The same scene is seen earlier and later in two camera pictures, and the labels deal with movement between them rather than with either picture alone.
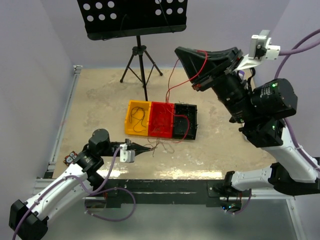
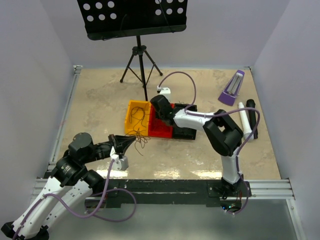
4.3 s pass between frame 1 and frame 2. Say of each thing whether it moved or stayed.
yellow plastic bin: stayed
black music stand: stayed
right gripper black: moved
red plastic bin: stayed
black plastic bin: stayed
